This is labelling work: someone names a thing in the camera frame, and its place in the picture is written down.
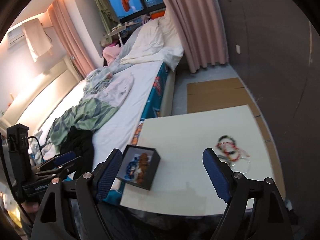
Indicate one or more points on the white foam table board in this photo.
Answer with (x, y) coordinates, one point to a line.
(181, 185)

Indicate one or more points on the teal printed bed skirt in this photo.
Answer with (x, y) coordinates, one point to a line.
(152, 108)

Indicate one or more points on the person's left hand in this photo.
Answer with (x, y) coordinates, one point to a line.
(31, 207)

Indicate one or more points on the pink curtain left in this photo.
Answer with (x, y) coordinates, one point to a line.
(69, 37)

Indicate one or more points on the white duvet and pillows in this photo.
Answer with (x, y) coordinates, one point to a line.
(157, 40)

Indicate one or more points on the pale printed t-shirt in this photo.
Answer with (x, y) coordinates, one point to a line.
(117, 91)

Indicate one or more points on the pink curtain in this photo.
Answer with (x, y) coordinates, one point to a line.
(69, 37)
(199, 25)

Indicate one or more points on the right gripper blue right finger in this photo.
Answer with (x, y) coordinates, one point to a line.
(219, 173)

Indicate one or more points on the thin silver bangle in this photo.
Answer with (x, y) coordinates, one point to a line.
(242, 165)

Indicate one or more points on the white air conditioner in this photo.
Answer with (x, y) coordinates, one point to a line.
(15, 36)

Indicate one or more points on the white translucent shell ornament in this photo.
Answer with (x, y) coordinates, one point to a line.
(136, 174)

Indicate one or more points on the black garment on bed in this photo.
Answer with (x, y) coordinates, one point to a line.
(80, 142)

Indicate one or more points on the black jewelry box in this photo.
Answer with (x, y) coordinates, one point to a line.
(145, 158)

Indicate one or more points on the flattened brown cardboard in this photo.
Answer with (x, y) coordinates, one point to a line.
(219, 94)

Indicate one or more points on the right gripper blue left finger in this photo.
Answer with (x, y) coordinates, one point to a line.
(105, 174)

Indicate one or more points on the pink curtain right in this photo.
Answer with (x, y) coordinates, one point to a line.
(199, 25)

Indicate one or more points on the pink plush toy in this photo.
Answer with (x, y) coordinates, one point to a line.
(110, 53)

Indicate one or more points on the green patterned blanket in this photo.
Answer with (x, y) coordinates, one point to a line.
(90, 114)

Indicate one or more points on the white wall socket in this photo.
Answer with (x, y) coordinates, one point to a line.
(238, 49)

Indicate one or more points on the green hanging garment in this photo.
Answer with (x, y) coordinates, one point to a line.
(108, 17)

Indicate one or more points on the bed with white sheet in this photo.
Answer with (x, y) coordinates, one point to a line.
(134, 94)

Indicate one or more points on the white drying rack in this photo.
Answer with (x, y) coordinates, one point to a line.
(119, 28)

